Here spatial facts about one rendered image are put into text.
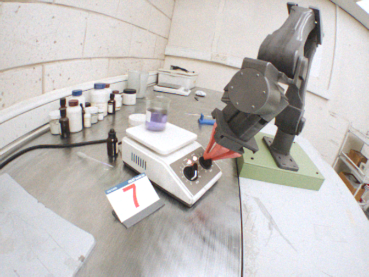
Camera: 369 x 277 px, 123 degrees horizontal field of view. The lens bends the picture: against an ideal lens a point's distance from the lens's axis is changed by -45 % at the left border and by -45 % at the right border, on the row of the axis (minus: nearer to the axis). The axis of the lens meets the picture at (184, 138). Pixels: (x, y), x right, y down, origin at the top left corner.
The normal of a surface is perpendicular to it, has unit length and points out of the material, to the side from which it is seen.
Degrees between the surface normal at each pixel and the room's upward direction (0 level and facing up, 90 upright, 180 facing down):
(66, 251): 0
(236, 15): 90
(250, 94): 83
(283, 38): 48
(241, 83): 83
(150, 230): 0
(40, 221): 0
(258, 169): 90
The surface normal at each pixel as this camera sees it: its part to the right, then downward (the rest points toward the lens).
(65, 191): 0.16, -0.90
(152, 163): -0.57, 0.26
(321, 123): -0.19, 0.38
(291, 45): -0.44, -0.47
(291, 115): -0.73, 0.16
